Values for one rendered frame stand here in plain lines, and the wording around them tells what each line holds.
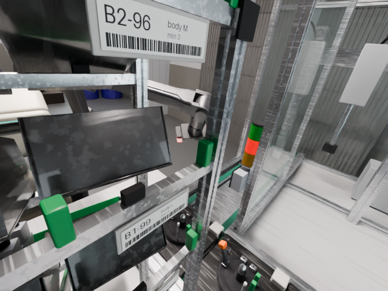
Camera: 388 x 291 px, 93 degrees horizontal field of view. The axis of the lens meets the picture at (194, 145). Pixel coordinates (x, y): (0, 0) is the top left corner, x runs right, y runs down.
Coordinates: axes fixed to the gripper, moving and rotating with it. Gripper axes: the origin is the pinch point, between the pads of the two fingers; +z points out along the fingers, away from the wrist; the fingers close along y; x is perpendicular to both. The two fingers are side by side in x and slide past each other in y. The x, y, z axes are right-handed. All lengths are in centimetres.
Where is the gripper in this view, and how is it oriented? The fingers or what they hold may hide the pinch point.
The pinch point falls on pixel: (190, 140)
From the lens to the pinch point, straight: 80.6
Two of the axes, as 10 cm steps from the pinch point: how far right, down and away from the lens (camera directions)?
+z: -1.7, 4.3, 8.9
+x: 1.8, 9.0, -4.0
